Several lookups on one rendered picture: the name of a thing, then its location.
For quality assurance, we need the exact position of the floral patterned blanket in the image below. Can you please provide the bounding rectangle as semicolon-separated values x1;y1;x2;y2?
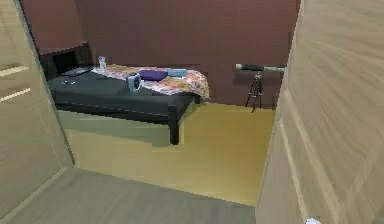
91;64;211;101

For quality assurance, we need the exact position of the light blue book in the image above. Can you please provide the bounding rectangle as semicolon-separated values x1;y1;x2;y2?
167;68;188;78

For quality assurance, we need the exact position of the purple pillow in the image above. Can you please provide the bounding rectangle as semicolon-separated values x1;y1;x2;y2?
138;69;169;82

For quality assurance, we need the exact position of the telescope on black tripod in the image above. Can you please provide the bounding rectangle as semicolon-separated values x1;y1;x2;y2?
235;63;287;113

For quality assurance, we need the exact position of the black bed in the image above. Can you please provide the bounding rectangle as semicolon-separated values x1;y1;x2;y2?
38;41;203;146

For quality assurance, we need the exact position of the black laptop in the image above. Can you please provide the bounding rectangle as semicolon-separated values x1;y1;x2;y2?
51;49;94;78

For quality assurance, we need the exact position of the beige wooden room door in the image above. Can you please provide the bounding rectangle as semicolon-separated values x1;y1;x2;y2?
254;0;384;224

